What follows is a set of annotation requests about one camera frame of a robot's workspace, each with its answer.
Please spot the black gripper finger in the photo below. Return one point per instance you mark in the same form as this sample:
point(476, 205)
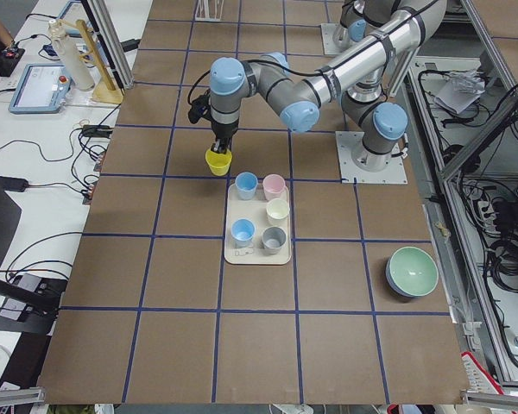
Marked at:
point(222, 148)

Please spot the yellow plastic cup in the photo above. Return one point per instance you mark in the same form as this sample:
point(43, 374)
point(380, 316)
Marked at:
point(218, 163)

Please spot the light blue cup far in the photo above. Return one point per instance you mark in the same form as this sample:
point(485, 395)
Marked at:
point(246, 184)

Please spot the light blue cup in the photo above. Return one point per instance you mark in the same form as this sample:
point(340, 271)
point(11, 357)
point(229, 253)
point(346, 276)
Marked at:
point(246, 184)
point(242, 232)

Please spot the pink plastic cup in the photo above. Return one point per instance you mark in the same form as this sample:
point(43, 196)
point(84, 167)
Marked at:
point(274, 186)

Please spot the cream plastic cup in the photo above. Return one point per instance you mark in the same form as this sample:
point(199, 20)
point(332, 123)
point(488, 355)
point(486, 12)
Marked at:
point(277, 211)

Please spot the light blue cup near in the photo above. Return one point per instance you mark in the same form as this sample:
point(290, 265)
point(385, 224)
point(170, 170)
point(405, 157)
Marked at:
point(242, 232)

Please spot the grey plastic cup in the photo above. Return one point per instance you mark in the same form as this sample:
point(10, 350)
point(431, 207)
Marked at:
point(273, 239)

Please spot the beige plastic tray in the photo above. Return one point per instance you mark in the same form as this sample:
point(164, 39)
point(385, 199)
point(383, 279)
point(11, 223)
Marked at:
point(254, 210)

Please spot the wooden stand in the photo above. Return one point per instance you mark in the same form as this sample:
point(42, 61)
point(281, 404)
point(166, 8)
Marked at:
point(104, 91)

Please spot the white plastic bottle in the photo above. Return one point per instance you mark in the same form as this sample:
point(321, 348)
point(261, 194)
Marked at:
point(69, 55)

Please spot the blue teach pendant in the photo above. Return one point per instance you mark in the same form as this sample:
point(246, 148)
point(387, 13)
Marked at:
point(41, 90)

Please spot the black power adapter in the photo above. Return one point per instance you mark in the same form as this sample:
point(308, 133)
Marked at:
point(14, 184)

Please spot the green and blue bowl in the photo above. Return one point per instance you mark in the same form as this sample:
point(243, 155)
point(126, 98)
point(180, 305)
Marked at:
point(412, 272)

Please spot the crumpled white paper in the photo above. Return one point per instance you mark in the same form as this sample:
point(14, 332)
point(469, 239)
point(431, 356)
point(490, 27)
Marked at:
point(460, 91)

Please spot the black monitor stand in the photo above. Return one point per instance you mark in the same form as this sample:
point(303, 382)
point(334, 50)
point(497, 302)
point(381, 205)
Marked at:
point(31, 303)

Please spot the white wire rack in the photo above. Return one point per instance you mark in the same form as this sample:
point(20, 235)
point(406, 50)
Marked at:
point(209, 10)

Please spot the aluminium frame post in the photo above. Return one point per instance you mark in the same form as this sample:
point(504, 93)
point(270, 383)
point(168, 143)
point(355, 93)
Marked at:
point(100, 19)

